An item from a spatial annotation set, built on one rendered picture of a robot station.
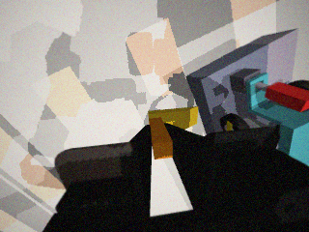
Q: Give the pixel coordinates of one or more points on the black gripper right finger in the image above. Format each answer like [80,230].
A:
[197,157]

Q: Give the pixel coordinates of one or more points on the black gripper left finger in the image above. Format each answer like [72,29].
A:
[111,161]

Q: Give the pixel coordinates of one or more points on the red-headed pin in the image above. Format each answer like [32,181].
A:
[288,95]

